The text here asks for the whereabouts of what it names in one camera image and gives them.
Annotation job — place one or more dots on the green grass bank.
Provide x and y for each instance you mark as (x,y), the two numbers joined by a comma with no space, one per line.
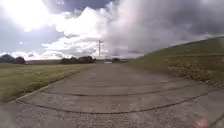
(186,58)

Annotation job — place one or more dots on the flat green grass field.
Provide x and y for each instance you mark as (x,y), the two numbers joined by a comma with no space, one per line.
(30,76)

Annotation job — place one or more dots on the utility pole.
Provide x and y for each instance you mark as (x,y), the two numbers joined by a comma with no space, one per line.
(99,50)

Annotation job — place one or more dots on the dark clump of trees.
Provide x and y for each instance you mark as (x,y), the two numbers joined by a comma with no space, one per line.
(11,60)
(78,60)

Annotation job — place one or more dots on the grey concrete slab road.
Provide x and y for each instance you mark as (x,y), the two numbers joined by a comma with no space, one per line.
(110,88)

